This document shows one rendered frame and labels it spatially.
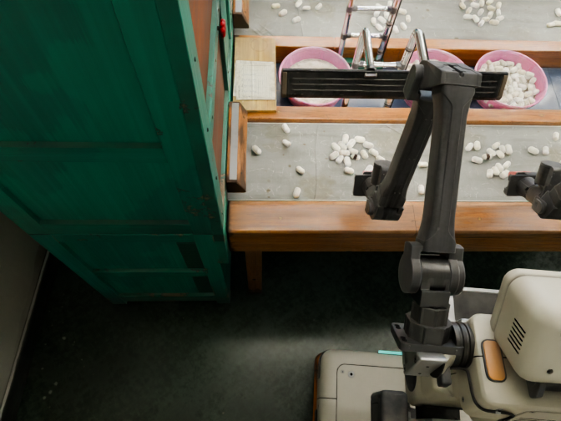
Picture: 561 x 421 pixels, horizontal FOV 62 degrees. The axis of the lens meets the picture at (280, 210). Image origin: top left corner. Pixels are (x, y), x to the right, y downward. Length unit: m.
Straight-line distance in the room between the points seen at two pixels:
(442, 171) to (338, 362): 1.10
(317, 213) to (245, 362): 0.88
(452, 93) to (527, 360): 0.46
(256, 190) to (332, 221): 0.27
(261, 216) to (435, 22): 1.10
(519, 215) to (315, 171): 0.66
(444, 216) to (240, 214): 0.73
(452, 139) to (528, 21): 1.40
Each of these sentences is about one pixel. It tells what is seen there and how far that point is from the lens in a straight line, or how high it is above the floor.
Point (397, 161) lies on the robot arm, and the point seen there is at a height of 1.19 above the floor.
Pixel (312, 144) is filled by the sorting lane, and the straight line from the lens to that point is 1.61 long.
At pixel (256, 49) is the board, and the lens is 1.81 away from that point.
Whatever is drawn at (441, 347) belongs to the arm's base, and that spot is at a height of 1.22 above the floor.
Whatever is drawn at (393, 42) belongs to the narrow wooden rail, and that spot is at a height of 0.76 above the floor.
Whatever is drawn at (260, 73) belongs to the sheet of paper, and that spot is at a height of 0.78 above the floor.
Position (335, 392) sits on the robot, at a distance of 1.83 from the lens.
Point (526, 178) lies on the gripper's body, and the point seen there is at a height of 0.94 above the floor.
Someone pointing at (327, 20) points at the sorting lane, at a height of 0.74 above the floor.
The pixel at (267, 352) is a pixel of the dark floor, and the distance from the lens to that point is 2.11.
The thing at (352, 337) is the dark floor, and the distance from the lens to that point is 2.15.
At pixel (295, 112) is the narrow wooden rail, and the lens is 1.65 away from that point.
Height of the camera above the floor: 2.09
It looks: 65 degrees down
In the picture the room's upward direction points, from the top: 5 degrees clockwise
